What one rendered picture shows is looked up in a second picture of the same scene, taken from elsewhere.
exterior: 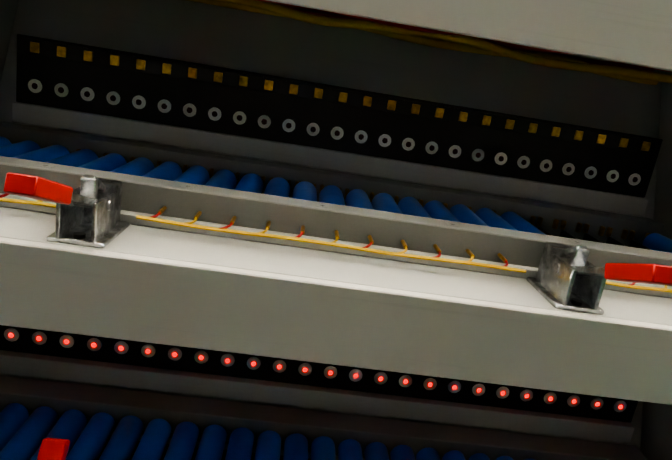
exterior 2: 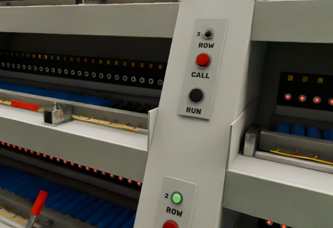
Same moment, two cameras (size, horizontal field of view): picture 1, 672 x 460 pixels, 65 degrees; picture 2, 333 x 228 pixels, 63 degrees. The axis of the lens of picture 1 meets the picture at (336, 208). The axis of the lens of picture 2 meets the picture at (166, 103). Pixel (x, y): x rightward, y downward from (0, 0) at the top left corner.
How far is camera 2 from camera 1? 49 cm
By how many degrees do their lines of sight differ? 29
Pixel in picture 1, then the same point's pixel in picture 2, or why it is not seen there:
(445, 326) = (11, 127)
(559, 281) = (48, 114)
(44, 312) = not seen: outside the picture
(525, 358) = (32, 140)
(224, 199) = not seen: outside the picture
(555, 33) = (64, 28)
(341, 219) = (18, 96)
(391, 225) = (29, 98)
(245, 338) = not seen: outside the picture
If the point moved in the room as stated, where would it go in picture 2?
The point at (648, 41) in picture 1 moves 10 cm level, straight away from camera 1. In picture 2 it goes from (91, 26) to (147, 47)
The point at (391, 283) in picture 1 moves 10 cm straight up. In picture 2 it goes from (6, 114) to (22, 57)
